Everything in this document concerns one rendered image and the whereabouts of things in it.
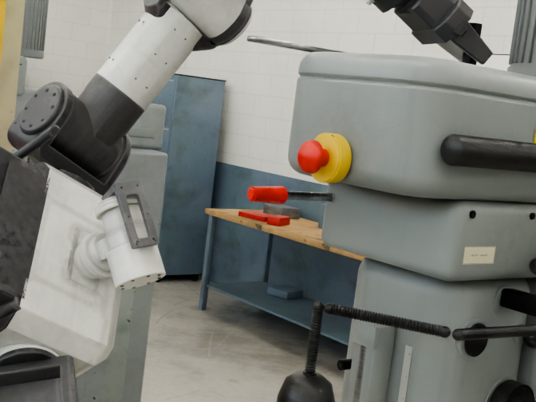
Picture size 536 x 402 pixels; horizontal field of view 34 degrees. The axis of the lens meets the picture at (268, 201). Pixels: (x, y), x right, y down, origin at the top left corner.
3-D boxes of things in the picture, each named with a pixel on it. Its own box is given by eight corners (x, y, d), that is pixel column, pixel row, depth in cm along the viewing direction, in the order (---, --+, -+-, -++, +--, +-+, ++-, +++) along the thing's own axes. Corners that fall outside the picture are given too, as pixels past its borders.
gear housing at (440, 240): (450, 285, 105) (462, 201, 104) (314, 244, 123) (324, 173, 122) (603, 277, 126) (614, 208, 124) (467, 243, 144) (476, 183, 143)
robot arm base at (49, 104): (-12, 158, 126) (39, 155, 120) (22, 82, 131) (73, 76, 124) (61, 206, 137) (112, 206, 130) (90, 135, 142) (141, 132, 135)
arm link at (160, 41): (230, 2, 141) (143, 112, 140) (172, -54, 134) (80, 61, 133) (262, 10, 131) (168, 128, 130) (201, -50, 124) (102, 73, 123)
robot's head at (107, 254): (93, 297, 113) (139, 274, 108) (72, 223, 115) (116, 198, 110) (131, 293, 118) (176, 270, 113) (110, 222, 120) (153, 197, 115)
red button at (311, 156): (313, 175, 102) (317, 140, 102) (291, 171, 105) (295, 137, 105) (333, 176, 104) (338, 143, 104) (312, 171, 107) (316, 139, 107)
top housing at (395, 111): (411, 199, 97) (432, 53, 95) (266, 168, 117) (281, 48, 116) (634, 209, 126) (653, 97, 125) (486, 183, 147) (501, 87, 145)
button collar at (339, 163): (336, 186, 104) (343, 135, 103) (303, 179, 108) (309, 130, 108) (348, 187, 105) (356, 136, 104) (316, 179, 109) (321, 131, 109)
